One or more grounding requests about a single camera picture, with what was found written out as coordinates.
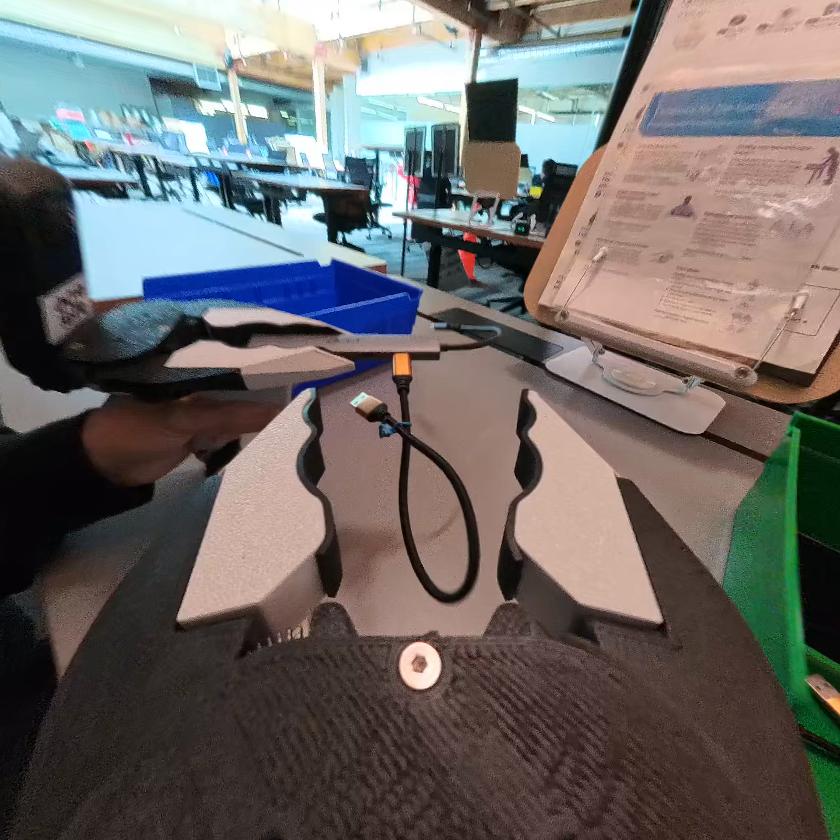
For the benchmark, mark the orange cone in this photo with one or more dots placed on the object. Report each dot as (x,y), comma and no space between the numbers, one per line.
(469,259)

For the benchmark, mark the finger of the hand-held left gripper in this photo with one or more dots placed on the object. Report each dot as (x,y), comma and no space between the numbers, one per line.
(275,323)
(282,367)

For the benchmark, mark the dark grey usb hub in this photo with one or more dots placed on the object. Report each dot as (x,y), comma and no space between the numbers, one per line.
(367,346)

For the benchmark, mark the wooden document stand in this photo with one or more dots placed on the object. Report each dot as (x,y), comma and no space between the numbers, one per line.
(558,229)

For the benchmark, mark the blue plastic bin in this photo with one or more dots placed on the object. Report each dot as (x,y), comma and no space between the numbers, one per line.
(367,295)

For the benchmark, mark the person's left forearm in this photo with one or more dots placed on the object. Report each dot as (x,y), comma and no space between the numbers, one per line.
(52,485)

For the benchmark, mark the green plastic bin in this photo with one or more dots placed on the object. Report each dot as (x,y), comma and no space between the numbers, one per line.
(761,558)

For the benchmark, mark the person's left hand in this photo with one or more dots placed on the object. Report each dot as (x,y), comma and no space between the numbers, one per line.
(164,433)

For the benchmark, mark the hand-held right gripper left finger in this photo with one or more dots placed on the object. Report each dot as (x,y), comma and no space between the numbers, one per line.
(262,525)

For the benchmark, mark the blue header laminated sheet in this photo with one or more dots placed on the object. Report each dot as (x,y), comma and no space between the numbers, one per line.
(722,229)

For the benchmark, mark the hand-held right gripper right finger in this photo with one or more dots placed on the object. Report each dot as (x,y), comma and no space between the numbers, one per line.
(577,538)

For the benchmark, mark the black board document stand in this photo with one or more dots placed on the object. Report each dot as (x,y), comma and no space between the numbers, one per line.
(491,170)

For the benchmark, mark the computer monitor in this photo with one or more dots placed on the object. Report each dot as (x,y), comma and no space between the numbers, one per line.
(445,149)
(415,151)

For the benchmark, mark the white instruction sheet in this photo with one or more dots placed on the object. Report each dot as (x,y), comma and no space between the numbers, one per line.
(754,39)

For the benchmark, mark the black pole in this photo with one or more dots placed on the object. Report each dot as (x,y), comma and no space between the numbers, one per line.
(630,65)

